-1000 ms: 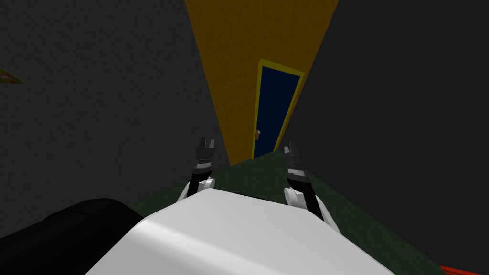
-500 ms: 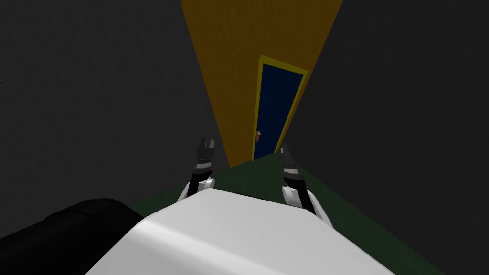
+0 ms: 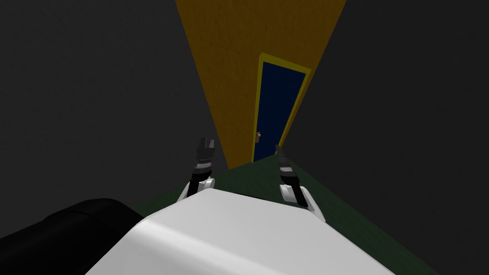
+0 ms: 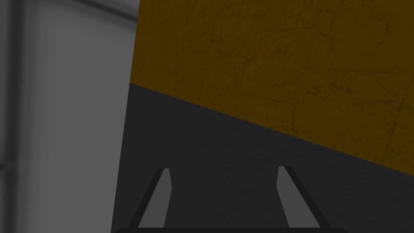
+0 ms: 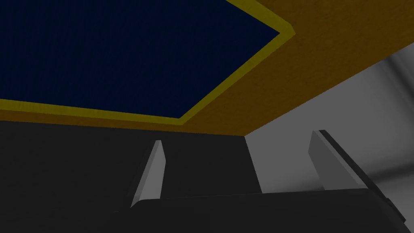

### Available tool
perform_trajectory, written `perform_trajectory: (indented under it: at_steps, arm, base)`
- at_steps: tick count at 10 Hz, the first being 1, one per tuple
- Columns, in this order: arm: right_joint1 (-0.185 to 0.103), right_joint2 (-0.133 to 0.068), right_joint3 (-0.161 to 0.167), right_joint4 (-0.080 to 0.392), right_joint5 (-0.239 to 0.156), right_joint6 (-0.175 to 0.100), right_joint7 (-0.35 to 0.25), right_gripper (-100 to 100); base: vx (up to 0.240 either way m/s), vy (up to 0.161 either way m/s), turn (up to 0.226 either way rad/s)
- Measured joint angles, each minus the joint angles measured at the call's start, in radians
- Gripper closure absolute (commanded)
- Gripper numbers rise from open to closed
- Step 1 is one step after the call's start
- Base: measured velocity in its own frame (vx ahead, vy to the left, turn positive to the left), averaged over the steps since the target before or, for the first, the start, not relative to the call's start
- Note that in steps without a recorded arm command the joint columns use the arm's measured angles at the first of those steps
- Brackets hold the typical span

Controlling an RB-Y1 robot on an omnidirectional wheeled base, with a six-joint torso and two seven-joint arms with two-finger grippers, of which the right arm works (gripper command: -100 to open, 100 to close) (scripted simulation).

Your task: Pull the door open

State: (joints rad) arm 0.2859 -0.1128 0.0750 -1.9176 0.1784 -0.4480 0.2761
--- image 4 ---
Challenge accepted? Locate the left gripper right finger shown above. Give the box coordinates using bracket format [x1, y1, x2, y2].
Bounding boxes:
[276, 165, 331, 229]

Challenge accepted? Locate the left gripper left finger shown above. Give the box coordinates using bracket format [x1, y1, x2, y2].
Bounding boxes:
[128, 167, 172, 229]

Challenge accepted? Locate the grey metal appliance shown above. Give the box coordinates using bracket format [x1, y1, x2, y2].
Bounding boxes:
[0, 0, 140, 233]

